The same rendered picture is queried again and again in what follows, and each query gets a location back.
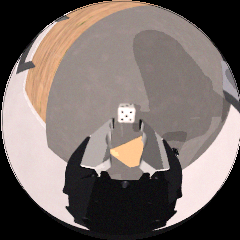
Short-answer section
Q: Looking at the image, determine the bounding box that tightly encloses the white die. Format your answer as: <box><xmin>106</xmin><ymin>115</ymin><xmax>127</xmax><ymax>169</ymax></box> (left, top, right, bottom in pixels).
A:
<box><xmin>118</xmin><ymin>103</ymin><xmax>135</xmax><ymax>123</ymax></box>

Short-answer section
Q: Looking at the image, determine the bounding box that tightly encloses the tan flat mat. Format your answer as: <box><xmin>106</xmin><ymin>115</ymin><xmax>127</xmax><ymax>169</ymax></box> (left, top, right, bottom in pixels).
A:
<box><xmin>110</xmin><ymin>135</ymin><xmax>143</xmax><ymax>167</ymax></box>

